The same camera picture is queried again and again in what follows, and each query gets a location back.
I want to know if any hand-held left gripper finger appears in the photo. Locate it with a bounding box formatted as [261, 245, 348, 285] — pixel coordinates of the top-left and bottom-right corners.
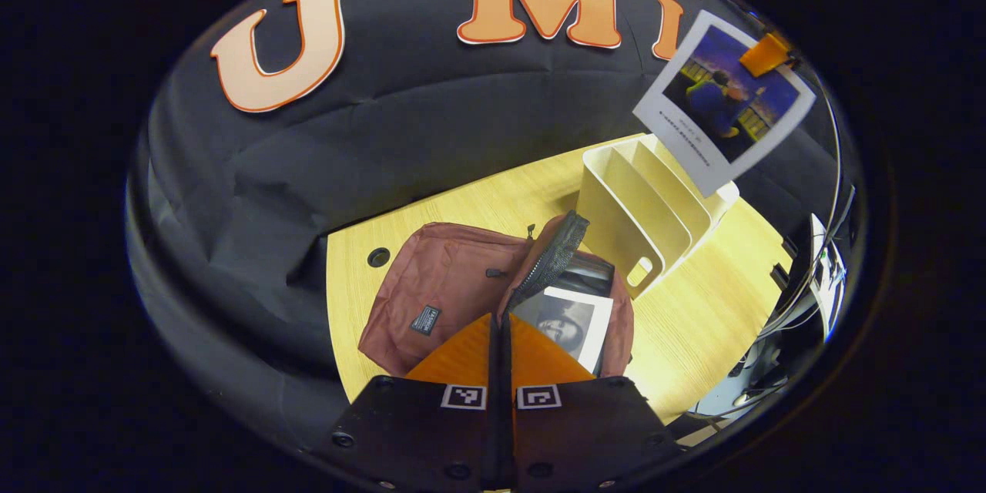
[327, 314, 505, 492]
[502, 314, 682, 492]

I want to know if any blue cover book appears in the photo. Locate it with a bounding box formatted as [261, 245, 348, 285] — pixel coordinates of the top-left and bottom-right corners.
[633, 10, 816, 198]

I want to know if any black and white portrait book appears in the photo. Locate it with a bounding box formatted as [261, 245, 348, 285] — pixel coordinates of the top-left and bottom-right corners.
[512, 285, 615, 374]

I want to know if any maroon schoolbag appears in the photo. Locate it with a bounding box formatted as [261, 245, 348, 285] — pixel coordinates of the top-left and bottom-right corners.
[358, 210, 636, 382]

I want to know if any white bookshelf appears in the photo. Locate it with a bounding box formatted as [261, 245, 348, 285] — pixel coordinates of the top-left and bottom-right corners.
[576, 133, 740, 300]

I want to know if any white device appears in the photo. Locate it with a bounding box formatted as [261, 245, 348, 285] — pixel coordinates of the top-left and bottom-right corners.
[809, 214, 848, 344]

